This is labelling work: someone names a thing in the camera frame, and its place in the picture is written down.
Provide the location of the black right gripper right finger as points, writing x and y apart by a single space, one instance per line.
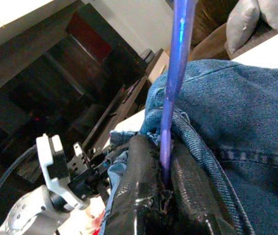
192 200

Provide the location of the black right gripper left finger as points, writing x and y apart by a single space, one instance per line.
141 195

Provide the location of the blue denim garment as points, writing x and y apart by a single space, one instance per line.
239 110

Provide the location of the purple plastic hanger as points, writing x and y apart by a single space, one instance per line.
175 61

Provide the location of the black shelving unit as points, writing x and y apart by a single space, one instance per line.
55 85

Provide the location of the brown armchair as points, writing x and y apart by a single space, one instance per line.
207 24

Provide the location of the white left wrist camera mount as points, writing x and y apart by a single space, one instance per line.
43 149

